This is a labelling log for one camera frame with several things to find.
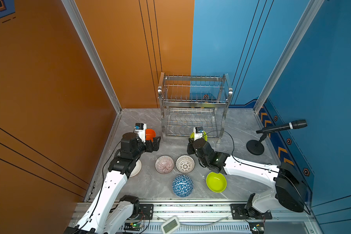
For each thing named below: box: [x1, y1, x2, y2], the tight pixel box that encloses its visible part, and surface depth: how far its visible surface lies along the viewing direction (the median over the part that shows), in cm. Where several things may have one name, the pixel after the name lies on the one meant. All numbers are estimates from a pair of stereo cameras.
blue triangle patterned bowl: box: [172, 174, 194, 198], surface depth 82 cm
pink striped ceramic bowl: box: [154, 155, 175, 175], surface depth 89 cm
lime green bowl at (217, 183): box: [206, 171, 228, 194], surface depth 83 cm
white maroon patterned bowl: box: [175, 154, 196, 174], surface depth 89 cm
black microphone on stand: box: [246, 118, 308, 156], surface depth 84 cm
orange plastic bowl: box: [145, 128, 157, 143], surface depth 104 cm
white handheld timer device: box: [161, 215, 181, 234], surface depth 69 cm
